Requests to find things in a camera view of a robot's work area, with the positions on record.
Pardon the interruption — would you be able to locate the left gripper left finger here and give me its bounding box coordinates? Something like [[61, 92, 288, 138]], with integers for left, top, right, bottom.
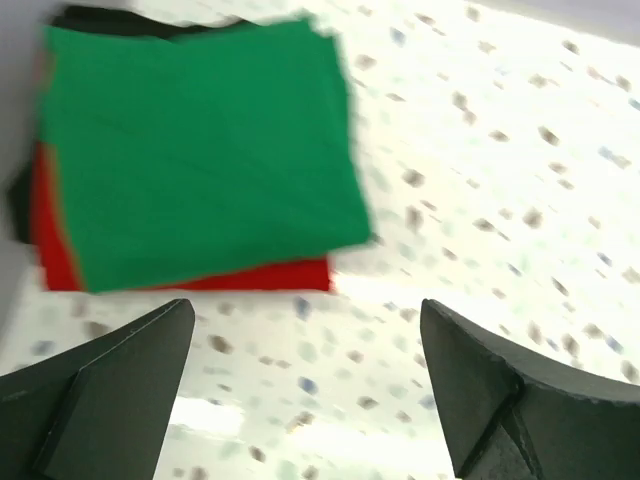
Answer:
[[1, 299, 195, 480]]

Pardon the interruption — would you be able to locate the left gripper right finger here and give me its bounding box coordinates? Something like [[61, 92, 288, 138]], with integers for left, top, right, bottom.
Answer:
[[420, 299, 639, 480]]

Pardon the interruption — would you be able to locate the green t-shirt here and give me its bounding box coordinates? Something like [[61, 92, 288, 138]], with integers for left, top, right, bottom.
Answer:
[[39, 18, 373, 292]]

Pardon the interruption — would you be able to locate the red folded t-shirt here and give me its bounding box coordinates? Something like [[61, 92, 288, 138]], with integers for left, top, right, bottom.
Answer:
[[27, 141, 332, 292]]

